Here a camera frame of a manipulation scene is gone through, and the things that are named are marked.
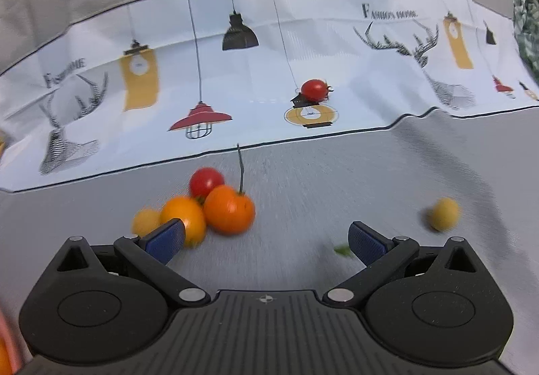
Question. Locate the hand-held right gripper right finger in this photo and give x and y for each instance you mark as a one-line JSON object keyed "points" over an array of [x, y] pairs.
{"points": [[367, 243]]}

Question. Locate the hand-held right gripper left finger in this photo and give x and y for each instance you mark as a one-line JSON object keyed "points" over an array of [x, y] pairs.
{"points": [[165, 241]]}

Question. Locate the small yellow round fruit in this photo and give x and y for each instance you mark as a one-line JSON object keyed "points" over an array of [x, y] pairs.
{"points": [[145, 221]]}

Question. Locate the orange kumquat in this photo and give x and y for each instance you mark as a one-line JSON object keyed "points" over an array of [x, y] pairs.
{"points": [[185, 210]]}

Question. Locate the orange mandarin with long stem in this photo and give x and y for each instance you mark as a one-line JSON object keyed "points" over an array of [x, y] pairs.
{"points": [[229, 210]]}

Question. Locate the red cherry tomato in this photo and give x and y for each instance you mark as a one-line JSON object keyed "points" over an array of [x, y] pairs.
{"points": [[206, 182], [315, 89]]}

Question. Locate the yellow-green round fruit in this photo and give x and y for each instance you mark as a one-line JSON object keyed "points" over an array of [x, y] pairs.
{"points": [[443, 213]]}

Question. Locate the green leaf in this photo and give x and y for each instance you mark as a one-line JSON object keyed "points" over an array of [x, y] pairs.
{"points": [[345, 251]]}

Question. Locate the grey sofa cover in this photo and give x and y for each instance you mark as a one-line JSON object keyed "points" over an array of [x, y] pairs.
{"points": [[303, 189]]}

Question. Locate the white printed cloth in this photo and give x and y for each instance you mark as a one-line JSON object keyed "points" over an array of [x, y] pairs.
{"points": [[261, 63]]}

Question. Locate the green checked cloth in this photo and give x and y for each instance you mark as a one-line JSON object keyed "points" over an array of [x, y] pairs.
{"points": [[527, 21]]}

